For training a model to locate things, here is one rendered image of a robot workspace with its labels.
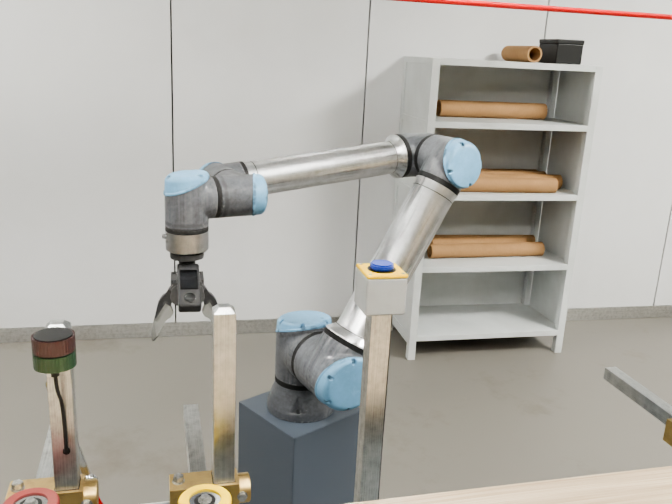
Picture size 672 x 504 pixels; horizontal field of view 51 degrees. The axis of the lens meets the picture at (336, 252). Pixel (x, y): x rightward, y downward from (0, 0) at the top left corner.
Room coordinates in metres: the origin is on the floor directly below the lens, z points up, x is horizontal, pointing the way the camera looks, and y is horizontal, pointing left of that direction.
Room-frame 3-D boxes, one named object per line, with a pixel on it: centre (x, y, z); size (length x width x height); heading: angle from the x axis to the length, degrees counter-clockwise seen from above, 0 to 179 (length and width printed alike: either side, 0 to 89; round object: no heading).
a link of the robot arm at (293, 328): (1.77, 0.07, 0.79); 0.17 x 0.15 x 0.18; 30
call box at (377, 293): (1.12, -0.08, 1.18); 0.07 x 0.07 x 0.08; 15
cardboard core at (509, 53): (3.78, -0.90, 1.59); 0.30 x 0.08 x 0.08; 13
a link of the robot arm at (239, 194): (1.51, 0.22, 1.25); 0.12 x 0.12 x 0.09; 30
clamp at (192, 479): (1.04, 0.20, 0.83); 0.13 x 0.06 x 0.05; 105
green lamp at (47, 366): (0.94, 0.40, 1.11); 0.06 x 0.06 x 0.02
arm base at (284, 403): (1.78, 0.08, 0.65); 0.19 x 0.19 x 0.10
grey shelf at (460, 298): (3.75, -0.80, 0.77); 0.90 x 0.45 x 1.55; 103
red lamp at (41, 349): (0.94, 0.40, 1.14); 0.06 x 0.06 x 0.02
